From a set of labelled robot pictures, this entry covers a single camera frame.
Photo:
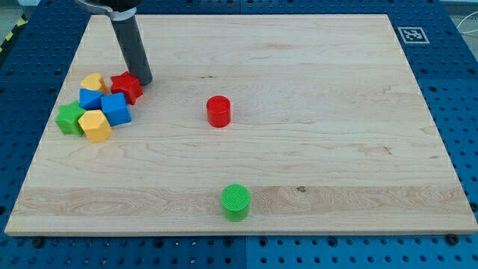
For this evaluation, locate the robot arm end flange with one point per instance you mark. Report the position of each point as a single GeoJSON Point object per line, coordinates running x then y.
{"type": "Point", "coordinates": [116, 10]}

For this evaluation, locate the red cylinder block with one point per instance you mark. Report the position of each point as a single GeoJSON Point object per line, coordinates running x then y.
{"type": "Point", "coordinates": [218, 111]}

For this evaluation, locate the green cylinder block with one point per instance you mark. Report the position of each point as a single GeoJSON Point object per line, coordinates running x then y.
{"type": "Point", "coordinates": [235, 200]}

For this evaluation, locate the wooden board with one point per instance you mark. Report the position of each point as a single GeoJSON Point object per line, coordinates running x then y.
{"type": "Point", "coordinates": [329, 133]}

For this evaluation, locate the red star block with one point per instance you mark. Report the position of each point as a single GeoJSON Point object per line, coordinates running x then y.
{"type": "Point", "coordinates": [127, 84]}

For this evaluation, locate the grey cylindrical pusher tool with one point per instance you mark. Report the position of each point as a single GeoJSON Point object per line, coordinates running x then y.
{"type": "Point", "coordinates": [133, 52]}

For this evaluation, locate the blue cube block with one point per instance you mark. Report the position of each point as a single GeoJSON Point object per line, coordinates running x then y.
{"type": "Point", "coordinates": [115, 108]}

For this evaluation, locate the yellow hexagon block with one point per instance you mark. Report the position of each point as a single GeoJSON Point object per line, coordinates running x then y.
{"type": "Point", "coordinates": [95, 126]}

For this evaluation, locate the blue triangle block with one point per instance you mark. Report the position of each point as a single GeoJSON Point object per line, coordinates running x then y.
{"type": "Point", "coordinates": [90, 99]}

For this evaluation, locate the yellow heart block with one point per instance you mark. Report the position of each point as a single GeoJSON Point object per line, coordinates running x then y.
{"type": "Point", "coordinates": [95, 82]}

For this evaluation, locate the green star block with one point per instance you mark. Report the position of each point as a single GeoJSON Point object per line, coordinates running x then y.
{"type": "Point", "coordinates": [68, 117]}

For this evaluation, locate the white fiducial marker tag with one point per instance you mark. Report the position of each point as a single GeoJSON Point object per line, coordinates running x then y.
{"type": "Point", "coordinates": [413, 35]}

